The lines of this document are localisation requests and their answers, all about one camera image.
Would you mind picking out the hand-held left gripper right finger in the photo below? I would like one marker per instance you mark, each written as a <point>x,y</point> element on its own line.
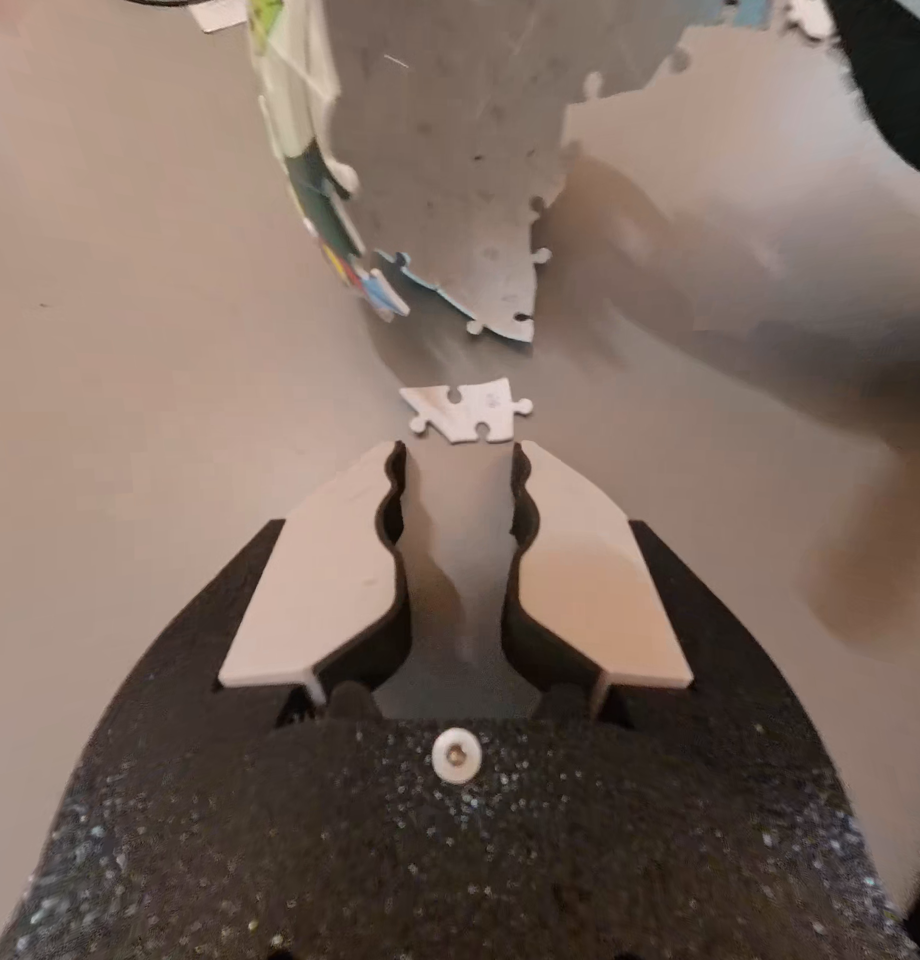
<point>602,600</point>

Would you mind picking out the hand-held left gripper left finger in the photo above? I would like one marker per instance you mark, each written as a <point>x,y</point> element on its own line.
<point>317,592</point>

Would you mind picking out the partly built puzzle ball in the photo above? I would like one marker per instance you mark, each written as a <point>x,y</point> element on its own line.
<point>467,150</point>

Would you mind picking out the folded puzzle leaflet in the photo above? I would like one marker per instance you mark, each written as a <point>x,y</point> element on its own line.
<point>219,15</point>

